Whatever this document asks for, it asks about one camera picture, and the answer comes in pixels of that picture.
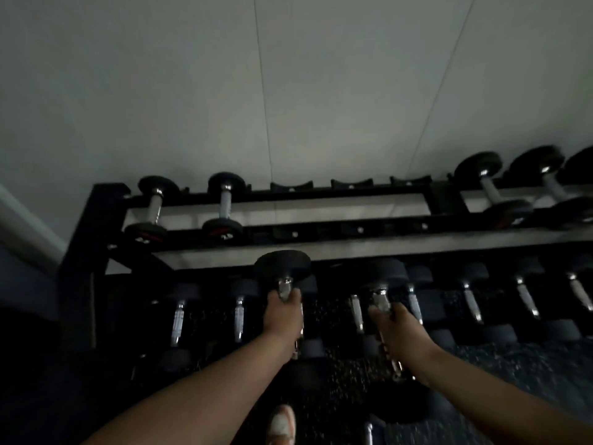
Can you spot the person's left hand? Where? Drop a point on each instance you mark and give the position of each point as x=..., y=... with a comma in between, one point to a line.
x=282, y=319

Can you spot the person's right hand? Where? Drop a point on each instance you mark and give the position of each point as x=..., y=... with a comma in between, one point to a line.
x=407, y=342

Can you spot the person's right fingers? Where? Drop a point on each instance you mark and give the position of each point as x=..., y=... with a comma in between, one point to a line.
x=387, y=312

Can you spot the person's left fingers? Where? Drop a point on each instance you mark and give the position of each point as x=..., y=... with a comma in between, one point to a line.
x=283, y=298

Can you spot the black rubber dumbbell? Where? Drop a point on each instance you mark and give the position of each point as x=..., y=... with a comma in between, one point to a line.
x=225, y=201
x=552, y=184
x=387, y=273
x=282, y=266
x=491, y=189
x=581, y=166
x=156, y=206

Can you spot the person's left forearm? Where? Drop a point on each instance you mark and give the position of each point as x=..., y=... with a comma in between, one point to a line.
x=199, y=393

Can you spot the person's right forearm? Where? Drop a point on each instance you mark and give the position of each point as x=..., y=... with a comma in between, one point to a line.
x=500, y=403

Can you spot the row of black dumbbells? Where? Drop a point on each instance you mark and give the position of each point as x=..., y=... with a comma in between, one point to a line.
x=470, y=301

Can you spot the person's white shoe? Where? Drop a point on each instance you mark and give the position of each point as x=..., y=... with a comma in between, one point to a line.
x=281, y=424

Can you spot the black metal dumbbell rack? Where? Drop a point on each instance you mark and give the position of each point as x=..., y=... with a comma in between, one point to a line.
x=111, y=201

